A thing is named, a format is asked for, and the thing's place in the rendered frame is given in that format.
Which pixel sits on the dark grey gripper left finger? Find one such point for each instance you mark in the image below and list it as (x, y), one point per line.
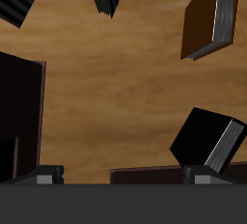
(48, 173)

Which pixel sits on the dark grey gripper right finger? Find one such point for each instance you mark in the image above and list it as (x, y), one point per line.
(201, 175)

